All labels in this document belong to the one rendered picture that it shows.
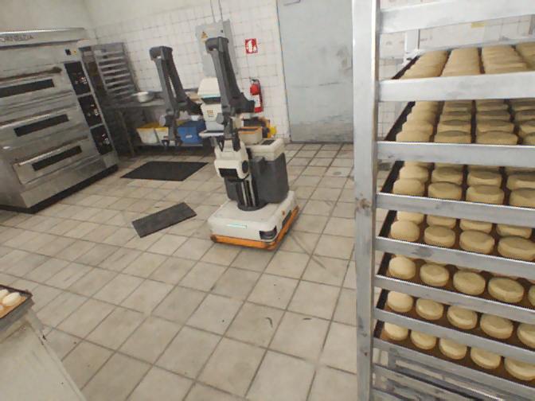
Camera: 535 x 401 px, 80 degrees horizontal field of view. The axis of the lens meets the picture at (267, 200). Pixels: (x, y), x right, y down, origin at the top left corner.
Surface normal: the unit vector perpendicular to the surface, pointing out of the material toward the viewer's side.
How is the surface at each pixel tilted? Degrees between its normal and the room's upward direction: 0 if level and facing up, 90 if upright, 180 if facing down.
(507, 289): 0
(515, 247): 0
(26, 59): 90
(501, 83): 90
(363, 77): 90
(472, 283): 0
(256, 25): 90
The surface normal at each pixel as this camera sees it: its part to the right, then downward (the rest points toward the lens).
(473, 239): -0.14, -0.88
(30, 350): 0.92, 0.05
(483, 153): -0.48, 0.46
